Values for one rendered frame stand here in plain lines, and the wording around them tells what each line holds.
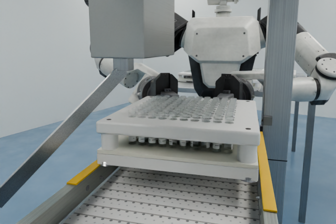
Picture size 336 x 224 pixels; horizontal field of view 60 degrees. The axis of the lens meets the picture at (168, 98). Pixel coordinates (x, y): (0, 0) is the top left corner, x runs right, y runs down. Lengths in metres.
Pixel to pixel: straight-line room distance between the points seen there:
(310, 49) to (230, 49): 0.25
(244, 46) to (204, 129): 0.67
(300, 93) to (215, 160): 0.52
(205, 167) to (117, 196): 0.15
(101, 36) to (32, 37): 3.97
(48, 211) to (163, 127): 0.18
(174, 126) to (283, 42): 0.37
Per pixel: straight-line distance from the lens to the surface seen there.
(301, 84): 0.90
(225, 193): 0.50
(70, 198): 0.45
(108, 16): 0.54
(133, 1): 0.52
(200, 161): 0.43
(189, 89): 2.05
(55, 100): 4.77
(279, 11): 0.71
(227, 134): 0.41
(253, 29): 1.07
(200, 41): 1.06
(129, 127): 0.44
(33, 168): 0.52
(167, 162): 0.44
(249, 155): 0.42
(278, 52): 0.70
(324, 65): 0.95
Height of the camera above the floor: 1.16
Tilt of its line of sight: 10 degrees down
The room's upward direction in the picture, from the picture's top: straight up
